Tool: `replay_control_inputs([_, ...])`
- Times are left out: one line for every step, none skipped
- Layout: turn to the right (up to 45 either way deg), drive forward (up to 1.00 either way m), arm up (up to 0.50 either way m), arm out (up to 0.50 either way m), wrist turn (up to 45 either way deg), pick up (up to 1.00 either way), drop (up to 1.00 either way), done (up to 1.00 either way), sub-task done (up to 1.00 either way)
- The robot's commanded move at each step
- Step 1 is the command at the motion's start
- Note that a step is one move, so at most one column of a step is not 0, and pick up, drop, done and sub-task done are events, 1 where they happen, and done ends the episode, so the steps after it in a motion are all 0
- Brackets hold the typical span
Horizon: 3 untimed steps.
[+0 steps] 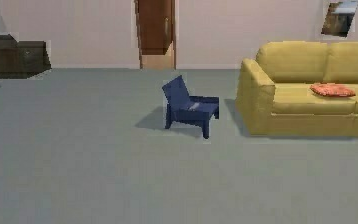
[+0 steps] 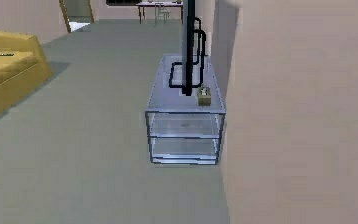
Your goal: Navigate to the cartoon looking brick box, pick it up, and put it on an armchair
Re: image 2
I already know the yellow sofa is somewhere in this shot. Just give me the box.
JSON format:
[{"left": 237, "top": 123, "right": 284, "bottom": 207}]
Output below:
[{"left": 0, "top": 28, "right": 55, "bottom": 123}]

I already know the black stand with looped tubes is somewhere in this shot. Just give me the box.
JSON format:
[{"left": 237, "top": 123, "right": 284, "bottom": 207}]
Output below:
[{"left": 168, "top": 0, "right": 208, "bottom": 97}]

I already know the grey metal chair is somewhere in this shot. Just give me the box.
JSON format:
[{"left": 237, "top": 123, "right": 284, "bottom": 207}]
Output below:
[{"left": 153, "top": 2, "right": 171, "bottom": 25}]

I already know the small olive brick box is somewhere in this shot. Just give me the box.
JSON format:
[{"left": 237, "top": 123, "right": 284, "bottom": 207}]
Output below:
[{"left": 197, "top": 86, "right": 212, "bottom": 107}]

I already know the grey glass shelf table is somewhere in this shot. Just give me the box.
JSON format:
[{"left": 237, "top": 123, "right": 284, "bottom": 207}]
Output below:
[{"left": 144, "top": 53, "right": 227, "bottom": 166}]

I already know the dark-legged dining table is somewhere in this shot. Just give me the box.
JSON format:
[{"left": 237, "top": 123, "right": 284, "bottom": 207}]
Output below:
[{"left": 135, "top": 1, "right": 185, "bottom": 25}]

